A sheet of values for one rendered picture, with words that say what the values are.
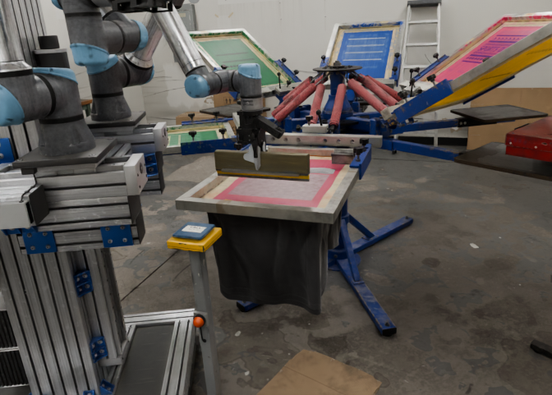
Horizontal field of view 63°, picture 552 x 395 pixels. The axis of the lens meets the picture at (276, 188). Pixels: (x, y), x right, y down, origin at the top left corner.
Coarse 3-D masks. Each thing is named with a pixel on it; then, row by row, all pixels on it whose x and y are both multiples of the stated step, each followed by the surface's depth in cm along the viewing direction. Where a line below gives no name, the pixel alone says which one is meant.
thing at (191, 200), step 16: (352, 176) 177; (192, 192) 169; (336, 192) 161; (192, 208) 161; (208, 208) 159; (224, 208) 157; (240, 208) 154; (256, 208) 152; (272, 208) 150; (288, 208) 150; (304, 208) 149; (320, 208) 148; (336, 208) 148
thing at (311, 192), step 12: (336, 168) 199; (312, 180) 186; (324, 180) 185; (276, 192) 174; (288, 192) 173; (300, 192) 173; (312, 192) 172; (324, 192) 172; (288, 204) 162; (300, 204) 161; (312, 204) 160
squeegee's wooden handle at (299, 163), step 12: (216, 156) 165; (228, 156) 163; (240, 156) 162; (264, 156) 158; (276, 156) 157; (288, 156) 155; (300, 156) 154; (216, 168) 167; (228, 168) 165; (240, 168) 163; (252, 168) 162; (264, 168) 160; (276, 168) 158; (288, 168) 157; (300, 168) 155
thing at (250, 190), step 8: (232, 184) 186; (240, 184) 186; (248, 184) 185; (256, 184) 184; (264, 184) 184; (272, 184) 184; (224, 192) 177; (232, 192) 177; (240, 192) 176; (248, 192) 176; (256, 192) 175; (264, 192) 175; (272, 192) 174; (240, 200) 168; (248, 200) 168; (256, 200) 167
